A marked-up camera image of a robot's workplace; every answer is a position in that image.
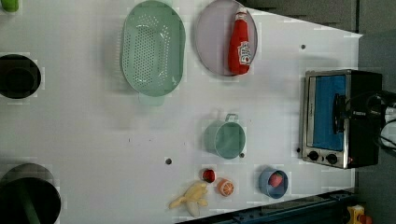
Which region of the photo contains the black toaster oven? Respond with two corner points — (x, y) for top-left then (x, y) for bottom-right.
(301, 69), (382, 169)

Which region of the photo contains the black round mount upper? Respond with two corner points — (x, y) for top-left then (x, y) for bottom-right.
(0, 54), (41, 99)

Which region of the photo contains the peeled banana toy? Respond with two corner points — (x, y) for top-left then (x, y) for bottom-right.
(168, 181), (208, 217)

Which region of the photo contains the black round mount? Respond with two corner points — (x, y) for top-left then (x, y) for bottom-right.
(0, 54), (41, 99)
(0, 163), (62, 224)

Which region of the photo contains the blue bowl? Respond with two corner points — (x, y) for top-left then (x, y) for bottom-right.
(258, 167), (289, 199)

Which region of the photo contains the yellow orange toy figure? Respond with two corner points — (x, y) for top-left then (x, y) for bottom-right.
(347, 204), (373, 224)

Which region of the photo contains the grey round plate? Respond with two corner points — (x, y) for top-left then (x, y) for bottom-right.
(194, 0), (258, 76)

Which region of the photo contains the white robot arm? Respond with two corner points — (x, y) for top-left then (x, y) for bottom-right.
(347, 103), (395, 155)

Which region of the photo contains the green cylinder object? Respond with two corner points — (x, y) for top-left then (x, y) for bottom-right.
(0, 0), (20, 13)

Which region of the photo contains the small red apple toy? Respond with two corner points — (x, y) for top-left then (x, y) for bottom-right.
(202, 169), (216, 183)

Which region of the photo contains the green cup with handle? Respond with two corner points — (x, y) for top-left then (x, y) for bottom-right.
(204, 114), (247, 160)

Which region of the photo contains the black round mount lower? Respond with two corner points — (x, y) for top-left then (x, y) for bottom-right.
(0, 163), (62, 224)

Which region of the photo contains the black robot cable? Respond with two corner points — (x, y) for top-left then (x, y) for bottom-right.
(345, 90), (396, 125)

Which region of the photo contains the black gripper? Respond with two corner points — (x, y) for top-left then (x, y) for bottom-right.
(346, 105), (385, 124)

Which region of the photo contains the red ketchup bottle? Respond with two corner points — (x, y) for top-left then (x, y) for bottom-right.
(228, 7), (252, 75)

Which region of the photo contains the red strawberry toy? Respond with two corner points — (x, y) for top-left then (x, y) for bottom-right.
(269, 172), (283, 188)

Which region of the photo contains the blue metal frame rail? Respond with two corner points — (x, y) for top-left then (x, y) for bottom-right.
(178, 190), (357, 224)

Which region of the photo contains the orange slice toy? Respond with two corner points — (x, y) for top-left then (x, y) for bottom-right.
(217, 178), (234, 197)

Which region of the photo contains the green oval colander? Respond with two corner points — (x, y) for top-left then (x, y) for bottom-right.
(120, 0), (186, 106)

